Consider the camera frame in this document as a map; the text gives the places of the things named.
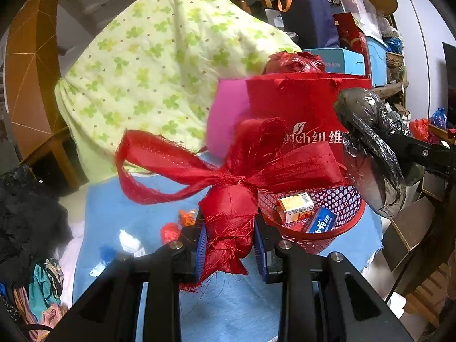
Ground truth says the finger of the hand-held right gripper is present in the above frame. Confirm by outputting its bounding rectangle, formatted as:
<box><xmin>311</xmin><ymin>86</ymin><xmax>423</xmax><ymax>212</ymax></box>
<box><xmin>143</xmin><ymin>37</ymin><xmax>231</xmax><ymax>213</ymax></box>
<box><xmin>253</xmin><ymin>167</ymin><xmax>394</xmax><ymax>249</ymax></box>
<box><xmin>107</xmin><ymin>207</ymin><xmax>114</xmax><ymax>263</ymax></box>
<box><xmin>386</xmin><ymin>130</ymin><xmax>456</xmax><ymax>173</ymax></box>

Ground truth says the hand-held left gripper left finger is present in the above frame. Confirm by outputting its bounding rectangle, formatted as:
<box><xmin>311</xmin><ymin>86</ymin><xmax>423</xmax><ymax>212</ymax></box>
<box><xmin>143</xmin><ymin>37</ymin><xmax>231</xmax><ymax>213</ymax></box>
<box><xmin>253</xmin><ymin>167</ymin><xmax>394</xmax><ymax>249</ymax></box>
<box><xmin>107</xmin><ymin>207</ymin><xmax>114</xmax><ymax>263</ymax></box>
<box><xmin>46</xmin><ymin>217</ymin><xmax>209</xmax><ymax>342</ymax></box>

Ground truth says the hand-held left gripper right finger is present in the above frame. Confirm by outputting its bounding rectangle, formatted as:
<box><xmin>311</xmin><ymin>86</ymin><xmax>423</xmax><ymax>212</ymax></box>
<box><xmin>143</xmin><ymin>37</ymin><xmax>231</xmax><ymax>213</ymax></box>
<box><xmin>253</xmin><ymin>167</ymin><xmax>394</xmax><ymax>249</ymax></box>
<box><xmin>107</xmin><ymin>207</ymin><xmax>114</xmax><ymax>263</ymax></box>
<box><xmin>254</xmin><ymin>217</ymin><xmax>414</xmax><ymax>342</ymax></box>

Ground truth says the red ribbon bow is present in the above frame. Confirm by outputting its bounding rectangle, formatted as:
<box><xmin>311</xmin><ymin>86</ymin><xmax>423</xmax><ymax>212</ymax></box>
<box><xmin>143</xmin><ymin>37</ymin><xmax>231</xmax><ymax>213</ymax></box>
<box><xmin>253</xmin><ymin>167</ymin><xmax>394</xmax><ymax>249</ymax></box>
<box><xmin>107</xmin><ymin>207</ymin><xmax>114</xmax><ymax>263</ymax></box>
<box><xmin>114</xmin><ymin>117</ymin><xmax>348</xmax><ymax>293</ymax></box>

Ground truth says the clear dark plastic bag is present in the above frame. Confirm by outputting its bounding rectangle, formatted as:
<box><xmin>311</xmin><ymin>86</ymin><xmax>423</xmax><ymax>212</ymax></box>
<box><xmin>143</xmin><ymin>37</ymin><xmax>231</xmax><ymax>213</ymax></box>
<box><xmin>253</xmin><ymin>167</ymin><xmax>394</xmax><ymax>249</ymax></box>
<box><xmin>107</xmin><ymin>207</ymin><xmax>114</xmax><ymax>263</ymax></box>
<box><xmin>333</xmin><ymin>87</ymin><xmax>424</xmax><ymax>219</ymax></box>

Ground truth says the red plastic mesh basket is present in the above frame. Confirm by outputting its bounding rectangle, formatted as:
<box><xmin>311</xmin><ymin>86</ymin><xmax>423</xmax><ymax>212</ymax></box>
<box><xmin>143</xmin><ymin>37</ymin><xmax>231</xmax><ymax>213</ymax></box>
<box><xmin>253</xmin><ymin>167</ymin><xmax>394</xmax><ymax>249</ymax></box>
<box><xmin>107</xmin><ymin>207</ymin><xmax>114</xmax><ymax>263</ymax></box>
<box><xmin>256</xmin><ymin>182</ymin><xmax>367</xmax><ymax>255</ymax></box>

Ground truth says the small red plastic bag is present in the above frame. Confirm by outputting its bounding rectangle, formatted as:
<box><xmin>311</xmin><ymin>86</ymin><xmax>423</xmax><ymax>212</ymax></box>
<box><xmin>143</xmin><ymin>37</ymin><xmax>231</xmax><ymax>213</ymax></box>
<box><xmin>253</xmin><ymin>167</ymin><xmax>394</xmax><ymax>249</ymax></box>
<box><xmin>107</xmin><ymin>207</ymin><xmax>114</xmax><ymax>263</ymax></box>
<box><xmin>409</xmin><ymin>118</ymin><xmax>431</xmax><ymax>143</ymax></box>

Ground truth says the crumpled red wrapper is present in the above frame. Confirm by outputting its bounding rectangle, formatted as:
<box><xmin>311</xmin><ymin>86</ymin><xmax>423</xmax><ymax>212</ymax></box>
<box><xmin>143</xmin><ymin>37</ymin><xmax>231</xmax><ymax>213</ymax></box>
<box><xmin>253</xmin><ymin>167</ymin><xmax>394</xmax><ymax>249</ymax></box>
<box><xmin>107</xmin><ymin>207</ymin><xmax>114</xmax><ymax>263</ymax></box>
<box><xmin>160</xmin><ymin>223</ymin><xmax>182</xmax><ymax>245</ymax></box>

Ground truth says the small blue plastic bag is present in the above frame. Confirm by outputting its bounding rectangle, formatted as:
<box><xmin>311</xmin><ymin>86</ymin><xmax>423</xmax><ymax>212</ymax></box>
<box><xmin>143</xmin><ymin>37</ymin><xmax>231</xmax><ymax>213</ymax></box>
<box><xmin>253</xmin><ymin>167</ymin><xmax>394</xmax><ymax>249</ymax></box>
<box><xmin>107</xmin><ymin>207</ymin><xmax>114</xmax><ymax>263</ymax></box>
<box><xmin>430</xmin><ymin>108</ymin><xmax>447</xmax><ymax>129</ymax></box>

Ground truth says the orange wrapper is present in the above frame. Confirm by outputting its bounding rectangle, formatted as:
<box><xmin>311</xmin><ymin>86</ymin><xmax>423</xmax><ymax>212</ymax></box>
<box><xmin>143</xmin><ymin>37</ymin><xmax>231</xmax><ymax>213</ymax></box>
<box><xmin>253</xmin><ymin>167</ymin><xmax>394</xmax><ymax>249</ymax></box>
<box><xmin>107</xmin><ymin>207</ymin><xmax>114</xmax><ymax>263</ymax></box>
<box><xmin>178</xmin><ymin>209</ymin><xmax>197</xmax><ymax>228</ymax></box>

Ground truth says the small orange carton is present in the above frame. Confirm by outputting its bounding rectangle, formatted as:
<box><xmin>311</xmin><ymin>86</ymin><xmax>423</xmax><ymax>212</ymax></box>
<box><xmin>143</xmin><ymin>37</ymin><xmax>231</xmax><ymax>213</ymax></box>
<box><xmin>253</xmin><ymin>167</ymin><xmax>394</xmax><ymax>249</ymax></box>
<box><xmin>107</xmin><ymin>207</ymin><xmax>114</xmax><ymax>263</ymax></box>
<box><xmin>277</xmin><ymin>192</ymin><xmax>315</xmax><ymax>224</ymax></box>

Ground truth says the blue blanket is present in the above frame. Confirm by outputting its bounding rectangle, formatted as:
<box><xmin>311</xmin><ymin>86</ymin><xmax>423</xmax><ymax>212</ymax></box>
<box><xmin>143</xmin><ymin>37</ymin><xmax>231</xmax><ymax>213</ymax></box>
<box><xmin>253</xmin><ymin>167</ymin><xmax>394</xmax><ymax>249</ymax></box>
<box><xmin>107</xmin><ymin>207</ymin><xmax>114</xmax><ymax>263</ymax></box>
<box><xmin>71</xmin><ymin>150</ymin><xmax>383</xmax><ymax>342</ymax></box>

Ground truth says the small blue carton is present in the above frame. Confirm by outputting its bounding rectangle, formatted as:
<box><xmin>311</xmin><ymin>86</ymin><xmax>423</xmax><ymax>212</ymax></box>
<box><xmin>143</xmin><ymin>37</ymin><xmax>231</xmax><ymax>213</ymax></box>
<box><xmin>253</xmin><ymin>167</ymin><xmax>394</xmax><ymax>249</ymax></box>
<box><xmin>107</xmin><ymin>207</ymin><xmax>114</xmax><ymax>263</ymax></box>
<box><xmin>304</xmin><ymin>207</ymin><xmax>338</xmax><ymax>235</ymax></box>

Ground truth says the crumpled white tissue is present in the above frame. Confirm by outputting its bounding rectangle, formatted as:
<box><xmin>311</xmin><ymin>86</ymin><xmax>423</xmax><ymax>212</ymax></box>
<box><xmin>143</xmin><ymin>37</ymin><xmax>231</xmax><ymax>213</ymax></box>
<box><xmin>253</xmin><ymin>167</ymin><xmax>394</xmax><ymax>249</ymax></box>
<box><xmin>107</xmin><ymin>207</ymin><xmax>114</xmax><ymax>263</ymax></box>
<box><xmin>119</xmin><ymin>230</ymin><xmax>142</xmax><ymax>253</ymax></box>

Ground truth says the wooden shelf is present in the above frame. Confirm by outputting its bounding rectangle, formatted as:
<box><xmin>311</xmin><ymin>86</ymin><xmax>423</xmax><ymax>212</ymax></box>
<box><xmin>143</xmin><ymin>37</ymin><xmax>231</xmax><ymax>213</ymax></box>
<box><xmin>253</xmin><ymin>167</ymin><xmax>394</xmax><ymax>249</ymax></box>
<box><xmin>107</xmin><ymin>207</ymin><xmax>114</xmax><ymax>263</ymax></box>
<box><xmin>370</xmin><ymin>80</ymin><xmax>410</xmax><ymax>98</ymax></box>

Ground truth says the blue plastic bin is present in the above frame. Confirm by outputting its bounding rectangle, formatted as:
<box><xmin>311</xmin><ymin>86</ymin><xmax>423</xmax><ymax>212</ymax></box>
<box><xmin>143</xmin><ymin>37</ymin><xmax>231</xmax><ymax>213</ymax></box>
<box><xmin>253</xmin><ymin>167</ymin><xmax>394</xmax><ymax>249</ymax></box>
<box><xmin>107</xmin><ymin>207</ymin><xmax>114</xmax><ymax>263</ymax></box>
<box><xmin>365</xmin><ymin>36</ymin><xmax>389</xmax><ymax>86</ymax></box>

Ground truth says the teal cardboard box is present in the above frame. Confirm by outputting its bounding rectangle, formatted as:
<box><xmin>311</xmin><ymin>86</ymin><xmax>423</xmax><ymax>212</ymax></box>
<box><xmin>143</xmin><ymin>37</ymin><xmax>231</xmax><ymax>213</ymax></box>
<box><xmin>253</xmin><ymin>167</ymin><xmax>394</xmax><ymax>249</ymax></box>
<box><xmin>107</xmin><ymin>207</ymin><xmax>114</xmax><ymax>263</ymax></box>
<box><xmin>303</xmin><ymin>47</ymin><xmax>366</xmax><ymax>77</ymax></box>

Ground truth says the red paper bag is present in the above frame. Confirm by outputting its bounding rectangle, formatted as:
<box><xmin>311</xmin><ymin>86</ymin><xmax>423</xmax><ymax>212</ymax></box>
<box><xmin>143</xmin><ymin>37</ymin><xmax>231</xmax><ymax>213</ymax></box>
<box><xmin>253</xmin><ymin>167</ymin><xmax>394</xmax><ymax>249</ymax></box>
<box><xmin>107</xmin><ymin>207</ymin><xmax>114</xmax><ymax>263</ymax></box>
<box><xmin>246</xmin><ymin>73</ymin><xmax>373</xmax><ymax>186</ymax></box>

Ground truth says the red gift box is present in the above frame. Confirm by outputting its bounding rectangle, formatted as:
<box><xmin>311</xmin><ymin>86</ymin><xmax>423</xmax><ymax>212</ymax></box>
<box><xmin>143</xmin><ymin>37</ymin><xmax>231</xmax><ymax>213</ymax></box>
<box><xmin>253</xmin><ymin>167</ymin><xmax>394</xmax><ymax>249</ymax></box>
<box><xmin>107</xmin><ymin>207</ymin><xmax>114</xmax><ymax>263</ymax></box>
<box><xmin>333</xmin><ymin>12</ymin><xmax>373</xmax><ymax>79</ymax></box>

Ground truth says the pink pillow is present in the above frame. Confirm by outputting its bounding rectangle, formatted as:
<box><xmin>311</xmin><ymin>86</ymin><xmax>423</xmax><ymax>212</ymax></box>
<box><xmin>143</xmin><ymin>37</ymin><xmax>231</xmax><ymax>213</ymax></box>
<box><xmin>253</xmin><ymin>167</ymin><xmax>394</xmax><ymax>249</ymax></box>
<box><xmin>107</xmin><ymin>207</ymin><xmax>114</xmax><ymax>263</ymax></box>
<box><xmin>207</xmin><ymin>78</ymin><xmax>257</xmax><ymax>161</ymax></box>

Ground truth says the clear plastic storage box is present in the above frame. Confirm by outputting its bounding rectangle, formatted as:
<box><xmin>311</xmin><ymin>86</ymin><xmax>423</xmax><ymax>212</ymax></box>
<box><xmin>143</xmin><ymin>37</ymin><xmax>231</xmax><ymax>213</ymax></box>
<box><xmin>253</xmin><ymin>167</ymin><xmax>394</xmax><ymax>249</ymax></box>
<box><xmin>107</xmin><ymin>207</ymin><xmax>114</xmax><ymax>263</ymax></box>
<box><xmin>321</xmin><ymin>0</ymin><xmax>383</xmax><ymax>41</ymax></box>

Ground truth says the pile of colourful clothes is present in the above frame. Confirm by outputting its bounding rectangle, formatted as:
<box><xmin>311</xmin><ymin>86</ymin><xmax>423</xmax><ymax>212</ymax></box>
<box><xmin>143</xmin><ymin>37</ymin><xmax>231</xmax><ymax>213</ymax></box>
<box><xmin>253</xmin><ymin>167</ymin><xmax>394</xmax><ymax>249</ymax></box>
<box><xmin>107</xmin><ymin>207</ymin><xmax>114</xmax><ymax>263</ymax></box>
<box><xmin>0</xmin><ymin>258</ymin><xmax>68</xmax><ymax>342</ymax></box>

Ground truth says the dark cloth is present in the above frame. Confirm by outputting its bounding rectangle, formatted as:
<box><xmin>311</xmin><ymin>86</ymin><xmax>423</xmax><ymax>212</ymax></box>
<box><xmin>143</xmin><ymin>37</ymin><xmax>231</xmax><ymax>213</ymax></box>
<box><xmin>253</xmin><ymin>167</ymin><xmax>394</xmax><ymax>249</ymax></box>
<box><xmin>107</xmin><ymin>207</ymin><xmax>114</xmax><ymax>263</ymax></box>
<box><xmin>0</xmin><ymin>166</ymin><xmax>74</xmax><ymax>286</ymax></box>

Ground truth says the green clover print quilt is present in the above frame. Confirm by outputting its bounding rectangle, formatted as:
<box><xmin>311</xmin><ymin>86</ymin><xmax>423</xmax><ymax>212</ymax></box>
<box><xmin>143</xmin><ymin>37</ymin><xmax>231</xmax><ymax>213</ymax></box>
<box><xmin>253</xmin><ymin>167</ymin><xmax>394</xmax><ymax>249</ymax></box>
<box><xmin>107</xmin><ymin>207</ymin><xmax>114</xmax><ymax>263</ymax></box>
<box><xmin>55</xmin><ymin>0</ymin><xmax>303</xmax><ymax>182</ymax></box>

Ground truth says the navy bag with orange handle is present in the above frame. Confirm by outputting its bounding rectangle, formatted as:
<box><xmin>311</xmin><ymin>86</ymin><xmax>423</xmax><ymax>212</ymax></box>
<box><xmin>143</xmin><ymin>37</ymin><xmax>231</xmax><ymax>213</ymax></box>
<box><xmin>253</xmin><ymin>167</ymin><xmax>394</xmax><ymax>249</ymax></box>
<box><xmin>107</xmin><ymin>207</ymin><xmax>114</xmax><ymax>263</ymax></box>
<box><xmin>278</xmin><ymin>0</ymin><xmax>341</xmax><ymax>48</ymax></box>

